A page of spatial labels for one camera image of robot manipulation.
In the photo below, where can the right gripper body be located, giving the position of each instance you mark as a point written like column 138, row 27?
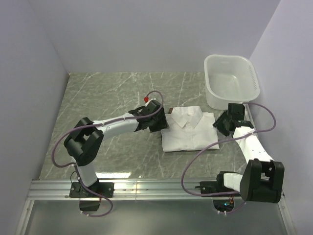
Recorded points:
column 221, row 122

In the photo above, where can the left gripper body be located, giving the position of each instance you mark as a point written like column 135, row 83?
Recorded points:
column 158, row 123

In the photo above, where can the white long sleeve shirt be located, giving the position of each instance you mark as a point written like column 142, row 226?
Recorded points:
column 190, row 129

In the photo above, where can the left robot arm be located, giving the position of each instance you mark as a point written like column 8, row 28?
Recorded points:
column 83, row 145

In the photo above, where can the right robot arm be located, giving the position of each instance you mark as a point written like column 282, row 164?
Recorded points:
column 262, row 179

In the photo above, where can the white plastic basin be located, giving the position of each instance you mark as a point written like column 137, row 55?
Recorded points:
column 229, row 79

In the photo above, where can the aluminium mounting rail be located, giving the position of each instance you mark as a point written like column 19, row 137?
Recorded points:
column 124, row 189

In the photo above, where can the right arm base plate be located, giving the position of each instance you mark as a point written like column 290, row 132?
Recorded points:
column 215, row 189

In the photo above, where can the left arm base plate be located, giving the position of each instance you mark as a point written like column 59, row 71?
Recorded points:
column 103, row 188

